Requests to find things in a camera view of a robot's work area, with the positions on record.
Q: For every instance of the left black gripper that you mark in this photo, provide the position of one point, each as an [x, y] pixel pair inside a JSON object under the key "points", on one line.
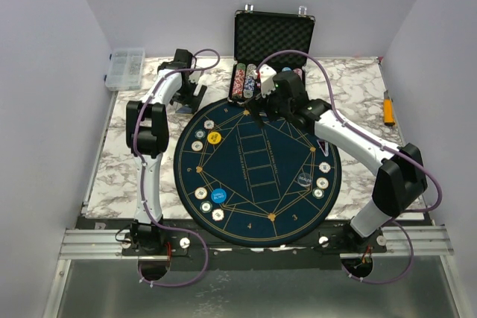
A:
{"points": [[191, 100]]}

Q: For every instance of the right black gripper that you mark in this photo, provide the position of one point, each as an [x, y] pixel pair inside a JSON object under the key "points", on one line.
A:
{"points": [[257, 103]]}

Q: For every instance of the blue playing card box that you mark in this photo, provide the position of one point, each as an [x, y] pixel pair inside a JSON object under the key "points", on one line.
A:
{"points": [[184, 109]]}

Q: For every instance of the yellow big blind button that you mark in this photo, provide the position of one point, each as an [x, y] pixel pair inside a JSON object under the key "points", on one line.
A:
{"points": [[214, 137]]}

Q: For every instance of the yellow fifty poker chip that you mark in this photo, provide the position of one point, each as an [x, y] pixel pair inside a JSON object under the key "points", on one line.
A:
{"points": [[197, 146]]}

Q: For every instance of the red triangular card marker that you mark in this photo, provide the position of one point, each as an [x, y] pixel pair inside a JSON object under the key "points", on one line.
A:
{"points": [[324, 147]]}

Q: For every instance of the clear dealer button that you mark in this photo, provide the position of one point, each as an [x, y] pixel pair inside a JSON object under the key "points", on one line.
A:
{"points": [[304, 179]]}

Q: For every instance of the yellow white poker chip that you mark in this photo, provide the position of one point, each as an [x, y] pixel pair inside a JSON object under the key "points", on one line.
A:
{"points": [[322, 183]]}

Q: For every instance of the green poker chip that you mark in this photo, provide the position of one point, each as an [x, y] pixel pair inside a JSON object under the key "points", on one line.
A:
{"points": [[318, 193]]}

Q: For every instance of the blue small blind button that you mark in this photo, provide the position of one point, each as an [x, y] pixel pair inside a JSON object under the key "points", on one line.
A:
{"points": [[218, 196]]}

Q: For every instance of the green white chip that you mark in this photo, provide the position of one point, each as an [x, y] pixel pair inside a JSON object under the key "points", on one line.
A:
{"points": [[206, 207]]}

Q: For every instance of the red white poker chip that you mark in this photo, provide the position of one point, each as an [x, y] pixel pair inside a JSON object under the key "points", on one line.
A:
{"points": [[325, 167]]}

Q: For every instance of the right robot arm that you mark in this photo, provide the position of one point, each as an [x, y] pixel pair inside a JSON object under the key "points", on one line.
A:
{"points": [[400, 179]]}

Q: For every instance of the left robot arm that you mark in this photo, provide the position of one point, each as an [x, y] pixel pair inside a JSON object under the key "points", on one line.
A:
{"points": [[147, 136]]}

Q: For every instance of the blue grey chip stack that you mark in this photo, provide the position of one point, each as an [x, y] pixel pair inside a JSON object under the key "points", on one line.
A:
{"points": [[250, 81]]}

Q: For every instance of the pink green chip stack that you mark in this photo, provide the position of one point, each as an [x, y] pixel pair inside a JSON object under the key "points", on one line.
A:
{"points": [[298, 71]]}

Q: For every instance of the red white chip stack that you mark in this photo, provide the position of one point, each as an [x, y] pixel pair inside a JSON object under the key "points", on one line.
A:
{"points": [[238, 81]]}

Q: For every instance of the clear plastic organizer box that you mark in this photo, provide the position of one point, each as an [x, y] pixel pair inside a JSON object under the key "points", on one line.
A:
{"points": [[125, 69]]}

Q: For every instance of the black aluminium chip case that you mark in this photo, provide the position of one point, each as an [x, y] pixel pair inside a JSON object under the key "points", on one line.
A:
{"points": [[259, 34]]}

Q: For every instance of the round blue poker mat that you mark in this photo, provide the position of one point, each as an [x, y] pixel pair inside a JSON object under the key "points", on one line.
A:
{"points": [[258, 168]]}

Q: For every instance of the orange utility knife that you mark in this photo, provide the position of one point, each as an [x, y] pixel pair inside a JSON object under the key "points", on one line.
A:
{"points": [[388, 115]]}

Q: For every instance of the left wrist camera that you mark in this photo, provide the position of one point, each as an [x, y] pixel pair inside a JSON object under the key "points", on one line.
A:
{"points": [[194, 76]]}

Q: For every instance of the black mounting base rail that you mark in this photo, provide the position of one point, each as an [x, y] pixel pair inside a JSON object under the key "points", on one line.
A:
{"points": [[178, 249]]}

